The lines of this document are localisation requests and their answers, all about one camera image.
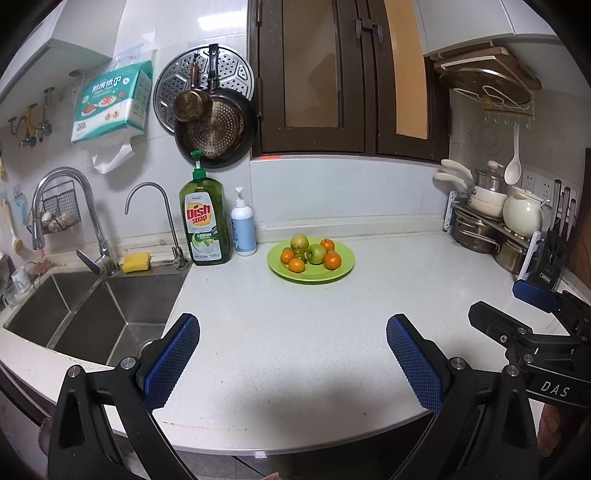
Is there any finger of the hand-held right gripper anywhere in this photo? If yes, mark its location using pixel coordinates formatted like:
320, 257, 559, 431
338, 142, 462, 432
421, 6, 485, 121
512, 278, 591, 333
468, 301, 591, 368

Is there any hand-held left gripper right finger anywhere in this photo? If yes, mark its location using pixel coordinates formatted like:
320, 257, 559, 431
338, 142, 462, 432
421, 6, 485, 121
386, 314, 541, 480

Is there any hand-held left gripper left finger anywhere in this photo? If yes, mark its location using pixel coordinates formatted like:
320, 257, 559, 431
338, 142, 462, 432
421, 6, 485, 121
46, 313, 201, 480

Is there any green plate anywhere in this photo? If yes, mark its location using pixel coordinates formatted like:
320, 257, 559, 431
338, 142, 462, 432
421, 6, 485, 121
266, 237, 357, 284

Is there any person's right hand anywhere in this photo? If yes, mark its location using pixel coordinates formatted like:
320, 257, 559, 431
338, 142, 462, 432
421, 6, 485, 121
538, 401, 591, 462

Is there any black knife block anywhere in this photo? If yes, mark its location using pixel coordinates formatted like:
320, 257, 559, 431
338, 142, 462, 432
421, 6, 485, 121
516, 226, 580, 296

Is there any cream pitcher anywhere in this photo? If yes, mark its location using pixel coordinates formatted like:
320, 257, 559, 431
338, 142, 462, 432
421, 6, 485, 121
502, 188, 551, 238

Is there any steel sink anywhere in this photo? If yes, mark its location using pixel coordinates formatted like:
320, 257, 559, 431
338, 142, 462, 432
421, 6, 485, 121
2, 270, 191, 367

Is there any yellow sponge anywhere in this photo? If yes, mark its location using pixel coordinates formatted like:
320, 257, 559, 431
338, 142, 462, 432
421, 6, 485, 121
122, 252, 151, 273

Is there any white power outlet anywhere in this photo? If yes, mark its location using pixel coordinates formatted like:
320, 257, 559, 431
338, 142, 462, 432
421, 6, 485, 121
522, 168, 583, 204

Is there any thin gooseneck faucet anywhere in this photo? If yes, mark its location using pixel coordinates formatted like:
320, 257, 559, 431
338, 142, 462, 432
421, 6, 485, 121
124, 182, 191, 271

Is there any white dish rack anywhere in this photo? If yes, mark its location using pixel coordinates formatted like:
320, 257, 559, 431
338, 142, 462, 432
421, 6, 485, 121
442, 189, 543, 282

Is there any steel pot with glass lid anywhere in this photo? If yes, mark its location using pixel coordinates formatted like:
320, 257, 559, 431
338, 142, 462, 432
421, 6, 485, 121
475, 160, 506, 192

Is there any white ladle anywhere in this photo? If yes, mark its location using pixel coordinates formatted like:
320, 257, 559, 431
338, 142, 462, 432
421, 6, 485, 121
503, 122, 523, 185

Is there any green dish soap bottle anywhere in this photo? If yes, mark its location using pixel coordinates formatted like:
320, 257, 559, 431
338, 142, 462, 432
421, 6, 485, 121
179, 150, 233, 266

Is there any cream saucepan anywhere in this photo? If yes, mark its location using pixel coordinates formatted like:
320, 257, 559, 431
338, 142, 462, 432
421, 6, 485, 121
441, 159, 509, 204
434, 172, 509, 219

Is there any large steel faucet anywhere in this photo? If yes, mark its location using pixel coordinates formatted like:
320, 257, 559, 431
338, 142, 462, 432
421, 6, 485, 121
31, 167, 122, 277

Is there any white pump bottle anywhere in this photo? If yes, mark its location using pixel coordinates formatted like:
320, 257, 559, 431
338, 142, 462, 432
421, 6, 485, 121
230, 186, 257, 257

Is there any white cup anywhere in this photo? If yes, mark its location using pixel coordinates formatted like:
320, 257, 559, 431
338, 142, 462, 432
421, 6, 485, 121
10, 267, 34, 294

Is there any clear plastic bag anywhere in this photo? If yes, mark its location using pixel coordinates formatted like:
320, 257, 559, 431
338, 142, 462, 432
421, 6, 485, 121
91, 136, 136, 175

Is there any wooden cutting board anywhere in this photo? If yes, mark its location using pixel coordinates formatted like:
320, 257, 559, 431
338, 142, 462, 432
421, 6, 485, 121
431, 45, 543, 90

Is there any round wooden board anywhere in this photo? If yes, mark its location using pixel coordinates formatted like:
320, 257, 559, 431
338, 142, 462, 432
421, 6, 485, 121
438, 68, 532, 109

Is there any brass strainer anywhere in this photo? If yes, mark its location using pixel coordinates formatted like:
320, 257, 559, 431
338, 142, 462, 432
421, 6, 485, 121
178, 99, 245, 160

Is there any black frying pan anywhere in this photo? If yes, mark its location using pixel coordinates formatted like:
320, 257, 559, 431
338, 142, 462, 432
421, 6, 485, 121
174, 44, 258, 169

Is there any small brass pot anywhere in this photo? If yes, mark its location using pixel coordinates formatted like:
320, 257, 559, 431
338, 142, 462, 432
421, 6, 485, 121
173, 60, 214, 123

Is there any paper towel pack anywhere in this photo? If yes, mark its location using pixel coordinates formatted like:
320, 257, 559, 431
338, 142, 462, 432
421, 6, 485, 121
71, 59, 154, 146

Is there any round steel steamer plate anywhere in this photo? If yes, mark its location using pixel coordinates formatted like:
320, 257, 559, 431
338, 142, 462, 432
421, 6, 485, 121
153, 45, 256, 134

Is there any wire basket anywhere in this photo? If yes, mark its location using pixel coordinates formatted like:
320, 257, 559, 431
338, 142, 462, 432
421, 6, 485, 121
26, 180, 83, 235

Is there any white wire wall rack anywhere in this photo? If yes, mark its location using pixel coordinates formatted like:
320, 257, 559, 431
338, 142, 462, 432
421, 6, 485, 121
480, 83, 536, 127

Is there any long handled brush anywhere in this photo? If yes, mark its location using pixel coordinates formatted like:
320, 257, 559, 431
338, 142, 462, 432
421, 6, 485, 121
0, 196, 24, 254

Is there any dark wooden window frame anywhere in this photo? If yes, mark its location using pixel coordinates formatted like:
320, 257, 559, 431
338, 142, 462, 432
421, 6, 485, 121
248, 0, 451, 162

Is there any yellow wall hook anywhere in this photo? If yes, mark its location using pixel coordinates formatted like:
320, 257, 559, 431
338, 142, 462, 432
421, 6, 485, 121
8, 105, 40, 148

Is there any grey wall hook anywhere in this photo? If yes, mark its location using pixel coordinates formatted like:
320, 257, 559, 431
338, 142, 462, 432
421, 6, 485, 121
39, 88, 57, 139

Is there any pale wall shelf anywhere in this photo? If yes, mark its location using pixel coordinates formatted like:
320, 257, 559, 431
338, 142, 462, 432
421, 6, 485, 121
0, 37, 114, 100

